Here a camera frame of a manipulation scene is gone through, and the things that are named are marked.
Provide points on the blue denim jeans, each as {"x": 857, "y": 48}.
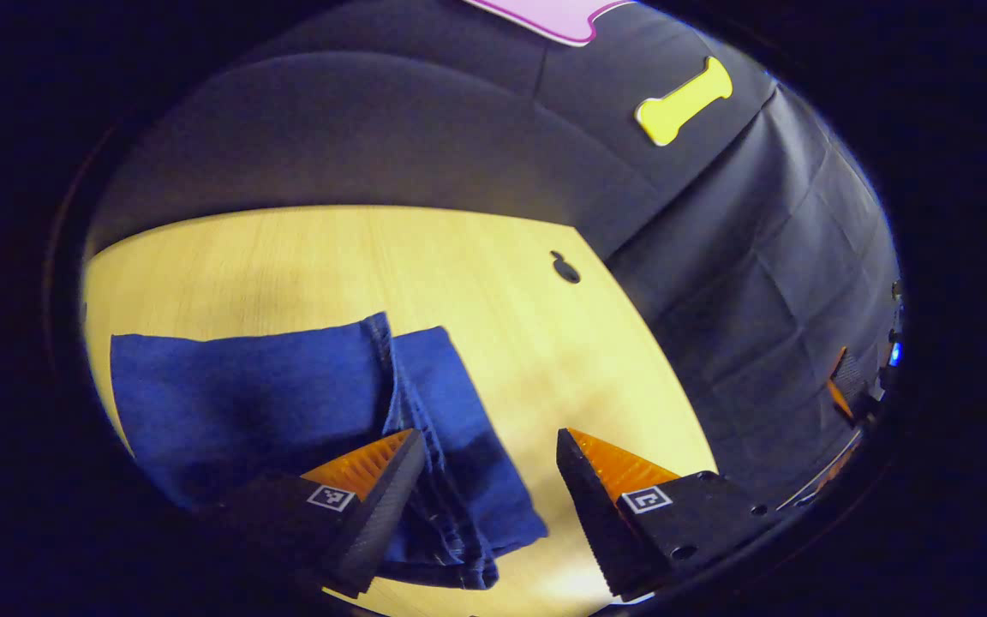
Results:
{"x": 254, "y": 403}

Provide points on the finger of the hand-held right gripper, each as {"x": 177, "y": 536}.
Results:
{"x": 849, "y": 390}

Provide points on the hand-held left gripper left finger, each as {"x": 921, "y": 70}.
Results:
{"x": 386, "y": 514}

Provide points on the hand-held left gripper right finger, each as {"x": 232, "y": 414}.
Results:
{"x": 596, "y": 523}

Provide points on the black backdrop cloth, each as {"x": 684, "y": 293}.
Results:
{"x": 425, "y": 128}

